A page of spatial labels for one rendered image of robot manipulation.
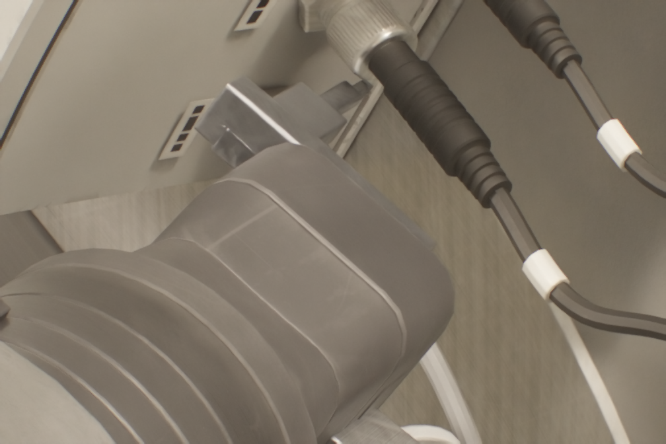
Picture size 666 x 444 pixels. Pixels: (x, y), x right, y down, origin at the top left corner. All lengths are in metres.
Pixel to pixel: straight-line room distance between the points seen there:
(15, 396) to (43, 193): 0.20
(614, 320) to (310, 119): 0.07
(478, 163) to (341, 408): 0.09
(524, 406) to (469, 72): 0.07
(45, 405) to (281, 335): 0.10
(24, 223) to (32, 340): 0.30
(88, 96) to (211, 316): 0.12
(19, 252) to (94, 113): 0.14
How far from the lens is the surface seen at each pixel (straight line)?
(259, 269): 0.75
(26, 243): 0.98
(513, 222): 0.82
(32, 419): 0.64
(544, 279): 0.81
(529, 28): 0.81
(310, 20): 0.85
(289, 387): 0.73
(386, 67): 0.84
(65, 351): 0.69
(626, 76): 0.84
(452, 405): 0.84
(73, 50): 0.81
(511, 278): 0.87
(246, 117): 0.79
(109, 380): 0.68
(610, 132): 0.79
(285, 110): 0.80
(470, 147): 0.83
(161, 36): 0.83
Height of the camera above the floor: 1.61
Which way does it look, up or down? 6 degrees down
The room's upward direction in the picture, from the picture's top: 3 degrees counter-clockwise
